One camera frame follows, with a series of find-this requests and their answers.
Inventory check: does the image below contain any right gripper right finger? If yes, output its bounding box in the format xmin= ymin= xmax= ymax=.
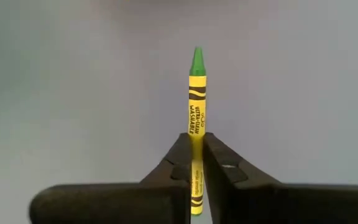
xmin=202 ymin=132 xmax=358 ymax=224

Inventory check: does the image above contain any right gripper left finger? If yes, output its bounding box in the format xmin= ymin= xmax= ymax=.
xmin=29 ymin=133 xmax=193 ymax=224

